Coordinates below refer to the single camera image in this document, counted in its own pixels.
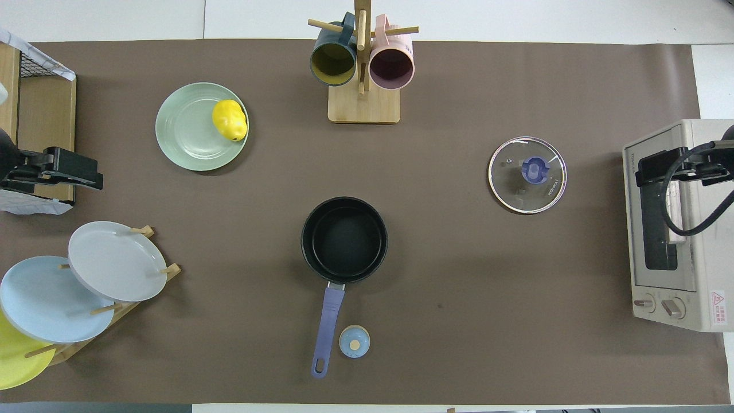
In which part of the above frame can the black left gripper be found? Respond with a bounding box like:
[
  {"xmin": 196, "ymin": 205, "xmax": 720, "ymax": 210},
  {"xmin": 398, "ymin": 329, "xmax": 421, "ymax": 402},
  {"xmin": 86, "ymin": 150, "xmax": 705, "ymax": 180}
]
[{"xmin": 20, "ymin": 147, "xmax": 104, "ymax": 191}]

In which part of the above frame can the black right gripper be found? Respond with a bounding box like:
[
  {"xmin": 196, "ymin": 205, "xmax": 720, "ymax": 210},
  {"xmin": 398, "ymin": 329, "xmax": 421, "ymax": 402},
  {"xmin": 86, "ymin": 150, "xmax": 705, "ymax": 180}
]
[{"xmin": 635, "ymin": 141, "xmax": 734, "ymax": 188}]

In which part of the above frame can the glass lid with blue knob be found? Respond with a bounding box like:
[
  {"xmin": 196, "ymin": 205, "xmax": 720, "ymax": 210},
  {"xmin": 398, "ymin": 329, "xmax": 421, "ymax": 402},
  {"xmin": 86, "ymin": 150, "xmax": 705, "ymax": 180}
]
[{"xmin": 488, "ymin": 136, "xmax": 568, "ymax": 215}]

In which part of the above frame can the grey plate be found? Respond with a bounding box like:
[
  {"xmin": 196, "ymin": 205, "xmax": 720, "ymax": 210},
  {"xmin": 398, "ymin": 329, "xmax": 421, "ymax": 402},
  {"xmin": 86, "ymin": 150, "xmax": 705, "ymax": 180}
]
[{"xmin": 68, "ymin": 221, "xmax": 169, "ymax": 303}]

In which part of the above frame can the mint green plate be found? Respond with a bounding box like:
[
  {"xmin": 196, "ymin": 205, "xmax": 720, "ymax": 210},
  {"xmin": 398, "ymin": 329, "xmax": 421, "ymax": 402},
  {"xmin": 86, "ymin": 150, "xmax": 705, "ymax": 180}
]
[{"xmin": 155, "ymin": 82, "xmax": 250, "ymax": 172}]

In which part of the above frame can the light blue plate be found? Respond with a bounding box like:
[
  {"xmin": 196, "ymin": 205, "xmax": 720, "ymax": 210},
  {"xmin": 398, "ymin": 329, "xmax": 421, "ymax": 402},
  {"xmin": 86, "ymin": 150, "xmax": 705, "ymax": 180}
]
[{"xmin": 0, "ymin": 256, "xmax": 115, "ymax": 344}]

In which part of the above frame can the wooden plate rack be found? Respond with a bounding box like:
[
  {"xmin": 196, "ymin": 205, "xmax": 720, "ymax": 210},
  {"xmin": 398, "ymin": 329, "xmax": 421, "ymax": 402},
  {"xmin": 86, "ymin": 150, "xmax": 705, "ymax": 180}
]
[{"xmin": 24, "ymin": 225, "xmax": 182, "ymax": 368}]

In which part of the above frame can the yellow plate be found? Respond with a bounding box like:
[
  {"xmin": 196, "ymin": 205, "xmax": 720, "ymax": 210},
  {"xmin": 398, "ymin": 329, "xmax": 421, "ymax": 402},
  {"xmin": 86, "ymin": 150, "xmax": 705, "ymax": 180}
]
[{"xmin": 0, "ymin": 310, "xmax": 57, "ymax": 391}]

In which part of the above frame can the white patterned paper sheet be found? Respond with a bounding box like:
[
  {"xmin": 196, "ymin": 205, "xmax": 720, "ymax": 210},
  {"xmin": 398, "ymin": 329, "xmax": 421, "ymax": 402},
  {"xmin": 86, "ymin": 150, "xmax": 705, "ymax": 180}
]
[{"xmin": 0, "ymin": 189, "xmax": 74, "ymax": 216}]

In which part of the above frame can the brown wooden board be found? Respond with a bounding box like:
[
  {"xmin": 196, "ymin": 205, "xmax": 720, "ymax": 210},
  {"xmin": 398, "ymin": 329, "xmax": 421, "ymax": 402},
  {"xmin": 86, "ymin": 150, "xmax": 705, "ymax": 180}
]
[{"xmin": 16, "ymin": 76, "xmax": 77, "ymax": 204}]

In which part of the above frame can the beige toaster oven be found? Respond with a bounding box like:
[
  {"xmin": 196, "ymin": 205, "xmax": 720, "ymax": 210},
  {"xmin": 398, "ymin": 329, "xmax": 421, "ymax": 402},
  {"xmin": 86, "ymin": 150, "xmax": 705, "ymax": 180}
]
[{"xmin": 622, "ymin": 119, "xmax": 734, "ymax": 333}]

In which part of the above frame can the pale wooden board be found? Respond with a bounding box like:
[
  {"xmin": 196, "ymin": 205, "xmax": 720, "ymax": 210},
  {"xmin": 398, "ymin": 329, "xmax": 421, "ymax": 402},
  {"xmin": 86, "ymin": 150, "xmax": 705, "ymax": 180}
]
[{"xmin": 0, "ymin": 43, "xmax": 22, "ymax": 143}]

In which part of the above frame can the brown table mat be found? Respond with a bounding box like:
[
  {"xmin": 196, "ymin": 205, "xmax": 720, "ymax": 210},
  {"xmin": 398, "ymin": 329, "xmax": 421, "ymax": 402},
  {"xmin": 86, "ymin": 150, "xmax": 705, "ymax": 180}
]
[{"xmin": 0, "ymin": 39, "xmax": 732, "ymax": 405}]

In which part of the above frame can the dark blue mug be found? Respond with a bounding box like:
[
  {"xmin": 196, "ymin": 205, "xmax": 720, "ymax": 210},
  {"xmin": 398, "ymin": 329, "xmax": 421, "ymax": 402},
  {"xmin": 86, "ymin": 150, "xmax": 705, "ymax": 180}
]
[{"xmin": 310, "ymin": 13, "xmax": 359, "ymax": 87}]

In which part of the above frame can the pink ribbed mug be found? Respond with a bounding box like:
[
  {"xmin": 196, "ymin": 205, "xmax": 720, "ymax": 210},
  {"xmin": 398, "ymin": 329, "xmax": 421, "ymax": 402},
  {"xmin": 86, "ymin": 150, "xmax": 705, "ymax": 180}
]
[{"xmin": 369, "ymin": 14, "xmax": 415, "ymax": 91}]

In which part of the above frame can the wooden mug tree stand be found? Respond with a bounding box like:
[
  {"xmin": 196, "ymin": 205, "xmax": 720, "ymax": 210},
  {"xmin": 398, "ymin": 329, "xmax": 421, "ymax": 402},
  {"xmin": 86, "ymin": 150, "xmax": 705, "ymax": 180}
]
[{"xmin": 308, "ymin": 0, "xmax": 419, "ymax": 124}]

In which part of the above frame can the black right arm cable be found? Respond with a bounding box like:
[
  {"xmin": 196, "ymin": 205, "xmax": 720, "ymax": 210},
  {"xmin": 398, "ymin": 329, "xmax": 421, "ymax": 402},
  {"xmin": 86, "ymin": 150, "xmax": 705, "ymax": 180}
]
[{"xmin": 659, "ymin": 142, "xmax": 734, "ymax": 237}]

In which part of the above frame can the black wire basket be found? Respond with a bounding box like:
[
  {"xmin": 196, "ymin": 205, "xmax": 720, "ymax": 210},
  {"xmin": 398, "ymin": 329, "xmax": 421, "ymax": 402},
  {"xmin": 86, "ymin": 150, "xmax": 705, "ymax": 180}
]
[{"xmin": 19, "ymin": 48, "xmax": 65, "ymax": 79}]

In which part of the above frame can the black pot with blue handle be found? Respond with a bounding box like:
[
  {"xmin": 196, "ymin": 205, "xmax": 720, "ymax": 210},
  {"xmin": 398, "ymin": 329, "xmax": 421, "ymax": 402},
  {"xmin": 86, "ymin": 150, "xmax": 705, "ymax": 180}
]
[{"xmin": 300, "ymin": 197, "xmax": 389, "ymax": 379}]

